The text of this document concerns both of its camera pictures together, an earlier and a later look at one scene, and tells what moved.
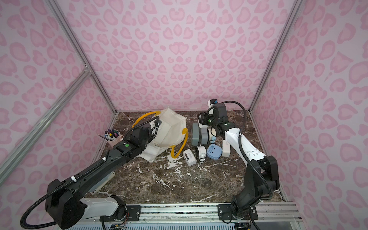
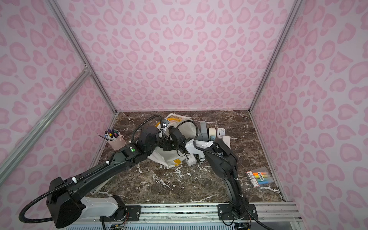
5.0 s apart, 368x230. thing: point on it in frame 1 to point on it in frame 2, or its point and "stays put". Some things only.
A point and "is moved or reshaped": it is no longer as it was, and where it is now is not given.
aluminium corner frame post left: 57,10 stays put
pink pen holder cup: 113,136 stays put
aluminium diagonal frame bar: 43,124 stays put
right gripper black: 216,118 to 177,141
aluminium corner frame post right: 296,6 stays put
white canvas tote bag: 172,133 is moved or reshaped
